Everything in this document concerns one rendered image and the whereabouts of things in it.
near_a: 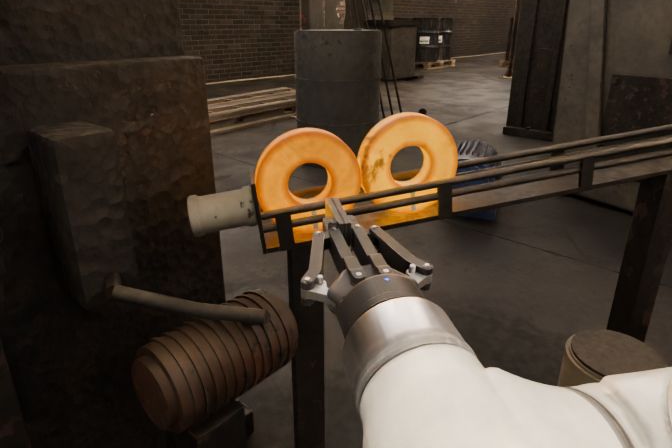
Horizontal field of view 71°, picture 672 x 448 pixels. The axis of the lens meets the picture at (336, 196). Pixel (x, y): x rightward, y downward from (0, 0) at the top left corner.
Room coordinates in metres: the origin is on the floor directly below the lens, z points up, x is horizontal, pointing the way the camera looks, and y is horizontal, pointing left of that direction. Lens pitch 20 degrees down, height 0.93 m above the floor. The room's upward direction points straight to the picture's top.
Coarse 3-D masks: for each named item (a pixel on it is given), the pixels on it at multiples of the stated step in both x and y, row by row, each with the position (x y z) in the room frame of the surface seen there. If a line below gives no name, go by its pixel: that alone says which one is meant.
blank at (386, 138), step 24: (384, 120) 0.70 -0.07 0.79; (408, 120) 0.68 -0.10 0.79; (432, 120) 0.69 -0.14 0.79; (384, 144) 0.67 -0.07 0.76; (408, 144) 0.68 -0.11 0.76; (432, 144) 0.69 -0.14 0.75; (360, 168) 0.67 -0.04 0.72; (384, 168) 0.68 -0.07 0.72; (432, 168) 0.69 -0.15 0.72; (456, 168) 0.70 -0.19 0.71; (432, 192) 0.69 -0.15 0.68
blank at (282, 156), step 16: (304, 128) 0.67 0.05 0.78; (272, 144) 0.65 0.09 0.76; (288, 144) 0.64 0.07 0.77; (304, 144) 0.65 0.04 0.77; (320, 144) 0.65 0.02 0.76; (336, 144) 0.66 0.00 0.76; (272, 160) 0.64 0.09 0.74; (288, 160) 0.64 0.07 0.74; (304, 160) 0.65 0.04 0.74; (320, 160) 0.65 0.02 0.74; (336, 160) 0.66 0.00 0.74; (352, 160) 0.66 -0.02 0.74; (256, 176) 0.64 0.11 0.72; (272, 176) 0.64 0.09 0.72; (288, 176) 0.64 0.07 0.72; (336, 176) 0.66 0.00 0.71; (352, 176) 0.66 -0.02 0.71; (272, 192) 0.64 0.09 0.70; (288, 192) 0.64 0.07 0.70; (336, 192) 0.66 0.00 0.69; (352, 192) 0.66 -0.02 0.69; (272, 208) 0.64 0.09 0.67; (320, 224) 0.65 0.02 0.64
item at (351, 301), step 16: (368, 272) 0.39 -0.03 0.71; (400, 272) 0.39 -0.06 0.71; (336, 288) 0.36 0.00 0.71; (352, 288) 0.34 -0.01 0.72; (368, 288) 0.33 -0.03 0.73; (384, 288) 0.33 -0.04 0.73; (400, 288) 0.33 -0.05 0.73; (416, 288) 0.34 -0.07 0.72; (336, 304) 0.35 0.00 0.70; (352, 304) 0.32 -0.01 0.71; (368, 304) 0.31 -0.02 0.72; (352, 320) 0.31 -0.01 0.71
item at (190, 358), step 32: (192, 320) 0.58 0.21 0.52; (288, 320) 0.61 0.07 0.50; (160, 352) 0.50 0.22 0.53; (192, 352) 0.51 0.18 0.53; (224, 352) 0.53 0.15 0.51; (256, 352) 0.55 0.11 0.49; (288, 352) 0.59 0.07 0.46; (160, 384) 0.47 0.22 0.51; (192, 384) 0.48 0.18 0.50; (224, 384) 0.51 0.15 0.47; (160, 416) 0.48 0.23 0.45; (192, 416) 0.47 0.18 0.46; (224, 416) 0.52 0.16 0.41
